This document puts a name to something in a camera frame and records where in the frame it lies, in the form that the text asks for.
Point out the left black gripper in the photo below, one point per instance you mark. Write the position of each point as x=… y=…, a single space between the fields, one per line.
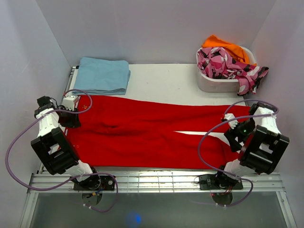
x=74 y=122

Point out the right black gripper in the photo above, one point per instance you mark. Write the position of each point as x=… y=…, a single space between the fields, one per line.
x=231 y=134

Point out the red trousers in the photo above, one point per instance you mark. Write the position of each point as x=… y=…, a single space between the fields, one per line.
x=123 y=132

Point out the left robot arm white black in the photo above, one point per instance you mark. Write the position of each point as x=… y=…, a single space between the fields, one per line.
x=55 y=151

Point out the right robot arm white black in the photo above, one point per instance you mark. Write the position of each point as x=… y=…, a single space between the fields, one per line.
x=259 y=143

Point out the folded light blue trousers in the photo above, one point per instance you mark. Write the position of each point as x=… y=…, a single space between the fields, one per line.
x=102 y=77

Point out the pink camouflage trousers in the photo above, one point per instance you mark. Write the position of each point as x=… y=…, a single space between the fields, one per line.
x=228 y=66

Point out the white plastic basket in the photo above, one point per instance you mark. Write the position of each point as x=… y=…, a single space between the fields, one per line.
x=213 y=83

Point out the orange garment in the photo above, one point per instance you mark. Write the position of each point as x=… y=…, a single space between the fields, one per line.
x=237 y=52

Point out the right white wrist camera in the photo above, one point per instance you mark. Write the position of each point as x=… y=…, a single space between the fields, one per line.
x=232 y=120

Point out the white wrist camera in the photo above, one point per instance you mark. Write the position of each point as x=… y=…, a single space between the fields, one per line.
x=70 y=102
x=232 y=120

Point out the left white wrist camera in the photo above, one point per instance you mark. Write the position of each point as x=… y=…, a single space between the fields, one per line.
x=70 y=102

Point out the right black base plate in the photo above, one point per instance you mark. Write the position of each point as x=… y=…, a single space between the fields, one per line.
x=209 y=183

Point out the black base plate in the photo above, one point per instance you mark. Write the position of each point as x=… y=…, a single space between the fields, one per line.
x=108 y=184
x=209 y=183

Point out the aluminium rail frame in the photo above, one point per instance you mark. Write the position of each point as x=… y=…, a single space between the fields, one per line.
x=163 y=198

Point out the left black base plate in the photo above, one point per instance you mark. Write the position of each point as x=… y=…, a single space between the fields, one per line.
x=108 y=184

